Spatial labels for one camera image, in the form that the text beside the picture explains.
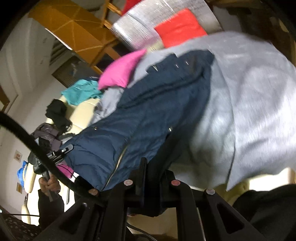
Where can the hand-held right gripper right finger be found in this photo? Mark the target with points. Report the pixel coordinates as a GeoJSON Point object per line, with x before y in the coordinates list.
{"type": "Point", "coordinates": [168, 185]}

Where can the wooden stair railing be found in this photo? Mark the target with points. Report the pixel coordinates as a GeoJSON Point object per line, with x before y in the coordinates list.
{"type": "Point", "coordinates": [113, 8]}

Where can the dark patterned rug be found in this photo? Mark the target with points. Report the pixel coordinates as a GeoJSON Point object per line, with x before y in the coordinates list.
{"type": "Point", "coordinates": [16, 229]}

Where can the red blanket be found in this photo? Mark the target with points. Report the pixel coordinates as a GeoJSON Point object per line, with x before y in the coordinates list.
{"type": "Point", "coordinates": [129, 5]}

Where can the red-orange pillow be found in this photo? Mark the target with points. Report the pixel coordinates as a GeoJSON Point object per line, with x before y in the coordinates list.
{"type": "Point", "coordinates": [180, 27]}

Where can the wooden cabinet with glass doors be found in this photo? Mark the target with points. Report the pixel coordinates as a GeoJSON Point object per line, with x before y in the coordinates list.
{"type": "Point", "coordinates": [105, 49]}

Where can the teal garment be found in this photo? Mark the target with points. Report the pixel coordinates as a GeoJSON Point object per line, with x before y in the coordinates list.
{"type": "Point", "coordinates": [81, 91]}

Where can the magenta cloth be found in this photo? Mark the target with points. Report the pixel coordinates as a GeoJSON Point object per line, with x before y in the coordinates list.
{"type": "Point", "coordinates": [66, 170]}

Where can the person's left forearm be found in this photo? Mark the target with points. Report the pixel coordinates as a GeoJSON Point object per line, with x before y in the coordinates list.
{"type": "Point", "coordinates": [50, 208]}

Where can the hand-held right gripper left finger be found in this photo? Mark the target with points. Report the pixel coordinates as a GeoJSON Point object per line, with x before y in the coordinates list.
{"type": "Point", "coordinates": [141, 180]}

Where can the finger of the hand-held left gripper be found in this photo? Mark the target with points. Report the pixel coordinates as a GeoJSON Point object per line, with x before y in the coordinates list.
{"type": "Point", "coordinates": [62, 151]}

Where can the navy blue padded jacket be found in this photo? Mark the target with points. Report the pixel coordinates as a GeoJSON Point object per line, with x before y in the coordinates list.
{"type": "Point", "coordinates": [143, 111]}

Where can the person's black clothing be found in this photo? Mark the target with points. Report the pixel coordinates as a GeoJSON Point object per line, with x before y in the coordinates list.
{"type": "Point", "coordinates": [266, 213]}

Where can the pink pillow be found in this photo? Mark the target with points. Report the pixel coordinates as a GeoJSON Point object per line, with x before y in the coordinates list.
{"type": "Point", "coordinates": [118, 71]}

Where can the orange wooden column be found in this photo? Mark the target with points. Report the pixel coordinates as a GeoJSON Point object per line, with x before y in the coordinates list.
{"type": "Point", "coordinates": [69, 25]}

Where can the dark purple jacket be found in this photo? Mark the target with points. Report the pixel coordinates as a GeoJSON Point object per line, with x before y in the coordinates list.
{"type": "Point", "coordinates": [46, 134]}

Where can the person's left hand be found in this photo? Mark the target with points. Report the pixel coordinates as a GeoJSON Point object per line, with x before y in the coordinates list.
{"type": "Point", "coordinates": [52, 185]}

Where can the grey bed sheet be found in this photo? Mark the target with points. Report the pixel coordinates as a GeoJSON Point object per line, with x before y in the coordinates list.
{"type": "Point", "coordinates": [254, 104]}

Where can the black garment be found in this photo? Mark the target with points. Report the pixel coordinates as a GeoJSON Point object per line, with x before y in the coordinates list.
{"type": "Point", "coordinates": [57, 113]}

